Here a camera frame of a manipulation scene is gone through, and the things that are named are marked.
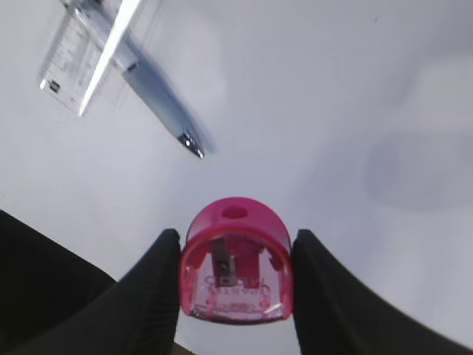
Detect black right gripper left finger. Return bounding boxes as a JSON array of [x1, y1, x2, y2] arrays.
[[1, 212, 180, 354]]

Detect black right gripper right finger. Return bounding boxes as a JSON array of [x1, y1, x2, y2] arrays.
[[291, 229, 472, 354]]

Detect pink pencil sharpener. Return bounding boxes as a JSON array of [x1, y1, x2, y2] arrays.
[[179, 197, 293, 325]]

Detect clear plastic ruler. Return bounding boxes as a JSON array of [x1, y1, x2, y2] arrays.
[[39, 1, 140, 118]]

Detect light blue grey pen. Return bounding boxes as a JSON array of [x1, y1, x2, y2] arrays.
[[62, 1, 205, 159]]

